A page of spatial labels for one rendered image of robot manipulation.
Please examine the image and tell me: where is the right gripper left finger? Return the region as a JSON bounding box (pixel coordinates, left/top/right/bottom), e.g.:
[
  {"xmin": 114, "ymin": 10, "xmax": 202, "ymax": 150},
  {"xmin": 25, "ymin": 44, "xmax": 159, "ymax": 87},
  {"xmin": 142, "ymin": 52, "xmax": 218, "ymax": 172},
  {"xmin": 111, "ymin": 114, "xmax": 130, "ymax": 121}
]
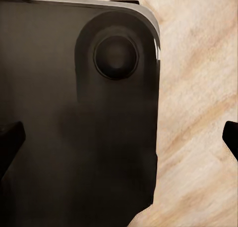
[{"xmin": 0, "ymin": 121, "xmax": 26, "ymax": 180}]

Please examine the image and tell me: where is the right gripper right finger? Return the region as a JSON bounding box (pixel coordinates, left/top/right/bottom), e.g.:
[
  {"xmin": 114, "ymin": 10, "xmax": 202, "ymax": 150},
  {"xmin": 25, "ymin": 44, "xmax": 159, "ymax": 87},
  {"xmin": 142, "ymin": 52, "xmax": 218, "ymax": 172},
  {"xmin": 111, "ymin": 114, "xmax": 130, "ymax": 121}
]
[{"xmin": 222, "ymin": 120, "xmax": 238, "ymax": 161}]

